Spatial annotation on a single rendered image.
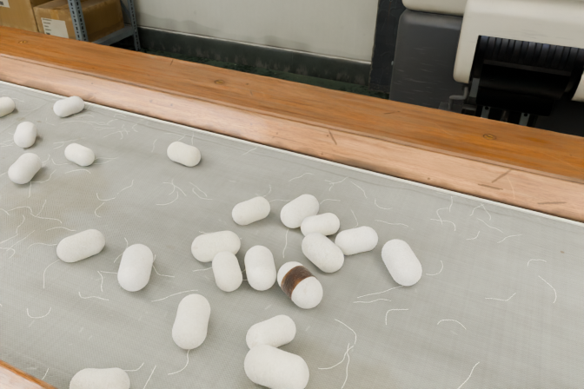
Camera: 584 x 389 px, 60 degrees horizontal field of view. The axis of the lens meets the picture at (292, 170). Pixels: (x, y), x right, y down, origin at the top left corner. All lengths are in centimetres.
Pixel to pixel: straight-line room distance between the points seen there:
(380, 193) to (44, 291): 28
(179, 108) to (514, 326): 39
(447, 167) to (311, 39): 213
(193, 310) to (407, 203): 21
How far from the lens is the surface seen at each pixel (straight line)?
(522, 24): 88
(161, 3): 296
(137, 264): 36
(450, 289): 38
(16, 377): 32
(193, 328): 32
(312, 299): 34
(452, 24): 120
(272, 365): 30
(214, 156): 50
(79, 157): 51
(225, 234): 37
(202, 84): 60
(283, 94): 57
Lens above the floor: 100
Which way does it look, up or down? 33 degrees down
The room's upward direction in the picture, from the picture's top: 1 degrees clockwise
